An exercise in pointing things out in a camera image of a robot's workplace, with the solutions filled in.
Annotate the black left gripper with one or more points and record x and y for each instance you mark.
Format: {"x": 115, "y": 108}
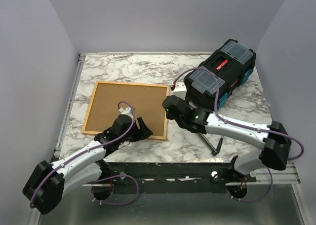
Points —
{"x": 143, "y": 132}

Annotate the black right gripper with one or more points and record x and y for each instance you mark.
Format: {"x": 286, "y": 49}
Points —
{"x": 168, "y": 116}

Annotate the orange wooden picture frame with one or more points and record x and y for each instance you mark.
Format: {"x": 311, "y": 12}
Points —
{"x": 109, "y": 96}

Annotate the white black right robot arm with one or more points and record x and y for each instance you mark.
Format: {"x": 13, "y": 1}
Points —
{"x": 270, "y": 141}

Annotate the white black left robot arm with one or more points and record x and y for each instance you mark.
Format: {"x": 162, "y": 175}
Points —
{"x": 49, "y": 182}

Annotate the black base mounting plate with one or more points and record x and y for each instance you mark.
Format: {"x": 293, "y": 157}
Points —
{"x": 133, "y": 177}

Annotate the black plastic toolbox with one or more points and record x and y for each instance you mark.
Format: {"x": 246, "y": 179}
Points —
{"x": 232, "y": 64}

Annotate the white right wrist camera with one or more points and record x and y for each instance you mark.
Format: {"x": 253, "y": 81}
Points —
{"x": 179, "y": 90}

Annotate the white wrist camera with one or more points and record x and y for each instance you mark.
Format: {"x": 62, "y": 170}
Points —
{"x": 179, "y": 90}
{"x": 126, "y": 111}

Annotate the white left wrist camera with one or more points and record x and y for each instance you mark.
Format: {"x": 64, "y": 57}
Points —
{"x": 126, "y": 111}

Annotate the aluminium extrusion rail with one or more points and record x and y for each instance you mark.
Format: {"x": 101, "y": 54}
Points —
{"x": 287, "y": 176}

